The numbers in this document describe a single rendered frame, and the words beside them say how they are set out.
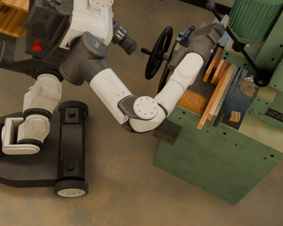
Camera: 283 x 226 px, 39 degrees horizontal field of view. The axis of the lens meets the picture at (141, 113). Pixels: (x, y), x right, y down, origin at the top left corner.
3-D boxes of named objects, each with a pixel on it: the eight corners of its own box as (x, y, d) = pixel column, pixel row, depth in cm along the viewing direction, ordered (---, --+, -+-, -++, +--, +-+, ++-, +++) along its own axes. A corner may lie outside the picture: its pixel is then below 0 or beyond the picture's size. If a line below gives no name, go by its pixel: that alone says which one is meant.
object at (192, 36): (186, 31, 189) (188, 23, 184) (207, 41, 187) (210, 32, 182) (175, 50, 182) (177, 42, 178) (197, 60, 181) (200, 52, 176)
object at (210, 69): (216, 52, 192) (220, 44, 186) (219, 54, 192) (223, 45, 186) (202, 80, 183) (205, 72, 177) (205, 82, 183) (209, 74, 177)
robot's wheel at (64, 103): (94, 116, 263) (68, 123, 270) (94, 110, 266) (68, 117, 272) (78, 103, 247) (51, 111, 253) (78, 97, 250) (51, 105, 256)
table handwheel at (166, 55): (150, 74, 218) (171, 24, 209) (183, 89, 215) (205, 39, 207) (136, 81, 191) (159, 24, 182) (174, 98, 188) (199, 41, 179)
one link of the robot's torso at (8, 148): (4, 156, 228) (-1, 147, 216) (7, 126, 237) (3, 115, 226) (41, 155, 230) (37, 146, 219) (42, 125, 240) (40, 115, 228)
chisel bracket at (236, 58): (224, 49, 182) (229, 37, 175) (252, 62, 180) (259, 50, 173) (218, 61, 179) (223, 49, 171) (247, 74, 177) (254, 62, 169)
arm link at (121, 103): (134, 128, 117) (90, 74, 123) (128, 145, 128) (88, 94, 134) (164, 109, 122) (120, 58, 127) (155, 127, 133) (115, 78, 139)
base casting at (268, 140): (202, 49, 217) (206, 38, 209) (302, 93, 208) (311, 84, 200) (169, 111, 195) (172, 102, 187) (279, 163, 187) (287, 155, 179)
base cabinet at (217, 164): (179, 112, 278) (202, 48, 217) (256, 148, 270) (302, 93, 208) (152, 165, 257) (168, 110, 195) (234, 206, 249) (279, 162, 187)
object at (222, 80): (238, 40, 197) (240, 35, 194) (242, 42, 197) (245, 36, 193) (196, 128, 170) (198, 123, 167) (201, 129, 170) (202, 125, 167)
